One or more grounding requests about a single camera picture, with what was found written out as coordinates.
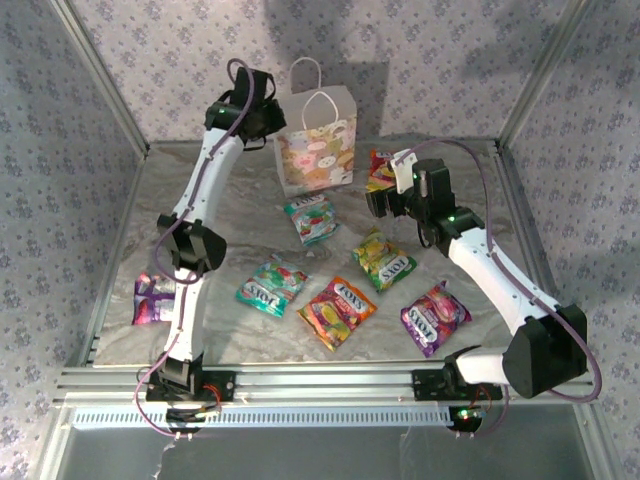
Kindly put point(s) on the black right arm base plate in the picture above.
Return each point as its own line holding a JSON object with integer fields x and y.
{"x": 425, "y": 385}

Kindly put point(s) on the cartoon animal print paper bag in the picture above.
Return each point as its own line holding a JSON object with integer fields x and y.
{"x": 315, "y": 155}

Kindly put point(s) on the wide aluminium frame rail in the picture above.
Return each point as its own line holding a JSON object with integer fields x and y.
{"x": 325, "y": 385}

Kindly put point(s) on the teal Fox's candy bag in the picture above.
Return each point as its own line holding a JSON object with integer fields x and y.
{"x": 272, "y": 287}
{"x": 312, "y": 220}

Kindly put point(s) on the purple Fox's candy bag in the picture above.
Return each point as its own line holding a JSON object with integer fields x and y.
{"x": 432, "y": 317}
{"x": 150, "y": 300}

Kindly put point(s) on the green Fox's candy bag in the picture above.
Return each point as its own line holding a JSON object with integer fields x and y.
{"x": 382, "y": 262}

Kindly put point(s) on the aluminium frame post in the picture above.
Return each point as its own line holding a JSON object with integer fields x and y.
{"x": 100, "y": 75}
{"x": 545, "y": 70}

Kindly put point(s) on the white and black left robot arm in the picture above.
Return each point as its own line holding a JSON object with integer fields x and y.
{"x": 210, "y": 170}

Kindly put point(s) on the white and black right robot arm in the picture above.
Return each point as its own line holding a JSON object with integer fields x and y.
{"x": 500, "y": 270}

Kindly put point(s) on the orange Fox's candy bag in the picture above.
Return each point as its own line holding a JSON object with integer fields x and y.
{"x": 377, "y": 172}
{"x": 335, "y": 312}

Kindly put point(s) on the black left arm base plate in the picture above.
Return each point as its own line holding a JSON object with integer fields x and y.
{"x": 222, "y": 385}

